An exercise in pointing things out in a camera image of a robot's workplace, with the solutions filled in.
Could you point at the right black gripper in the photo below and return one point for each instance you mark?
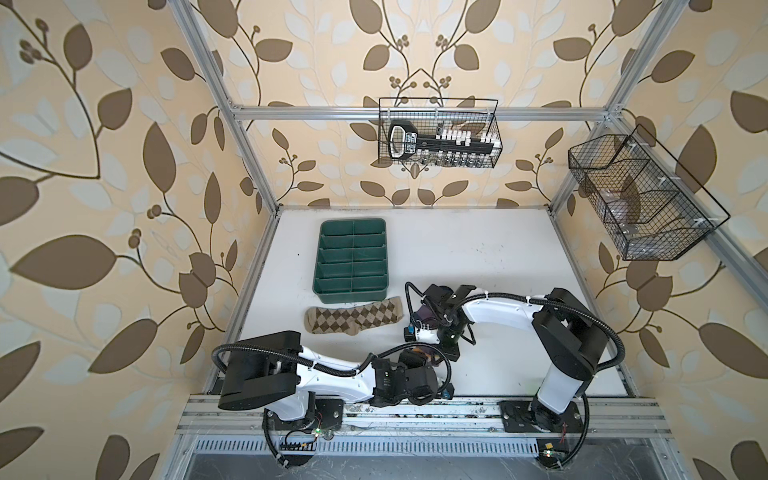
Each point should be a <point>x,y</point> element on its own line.
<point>449,352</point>

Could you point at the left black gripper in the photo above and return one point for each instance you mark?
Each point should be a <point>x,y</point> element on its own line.
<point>414,359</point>

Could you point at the purple sock with yellow cuff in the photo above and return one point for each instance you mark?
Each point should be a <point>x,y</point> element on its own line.
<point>424,317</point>

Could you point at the beige brown argyle sock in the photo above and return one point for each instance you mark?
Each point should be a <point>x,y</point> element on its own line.
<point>353,320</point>

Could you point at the green plastic divided tray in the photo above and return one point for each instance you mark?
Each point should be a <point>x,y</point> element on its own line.
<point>351,263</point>

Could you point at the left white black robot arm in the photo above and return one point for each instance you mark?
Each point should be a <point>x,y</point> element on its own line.
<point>277,372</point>

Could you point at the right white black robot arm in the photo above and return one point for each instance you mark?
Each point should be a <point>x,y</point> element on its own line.
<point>578,344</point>

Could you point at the black white tool in basket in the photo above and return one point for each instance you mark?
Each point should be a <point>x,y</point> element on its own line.
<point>403,140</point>

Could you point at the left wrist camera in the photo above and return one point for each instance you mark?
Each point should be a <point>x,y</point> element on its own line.
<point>448,392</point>

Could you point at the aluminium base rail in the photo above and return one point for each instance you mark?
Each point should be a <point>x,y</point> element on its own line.
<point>461,427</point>

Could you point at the black wire basket right wall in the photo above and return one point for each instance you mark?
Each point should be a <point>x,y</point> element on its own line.
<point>653,207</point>

